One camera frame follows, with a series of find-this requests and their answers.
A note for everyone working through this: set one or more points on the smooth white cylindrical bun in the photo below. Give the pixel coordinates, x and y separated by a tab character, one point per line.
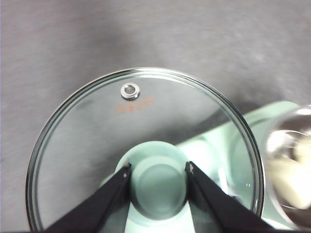
286	184

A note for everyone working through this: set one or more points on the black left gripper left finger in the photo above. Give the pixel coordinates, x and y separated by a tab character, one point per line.
97	206

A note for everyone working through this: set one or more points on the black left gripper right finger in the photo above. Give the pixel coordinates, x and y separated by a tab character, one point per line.
218	206

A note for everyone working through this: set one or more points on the ridged white bun green specks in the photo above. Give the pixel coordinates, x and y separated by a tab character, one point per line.
302	151

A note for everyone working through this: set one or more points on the glass pot lid green knob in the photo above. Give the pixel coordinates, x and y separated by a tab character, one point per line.
158	184

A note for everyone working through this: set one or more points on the mint green breakfast machine base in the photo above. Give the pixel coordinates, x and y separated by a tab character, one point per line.
264	114

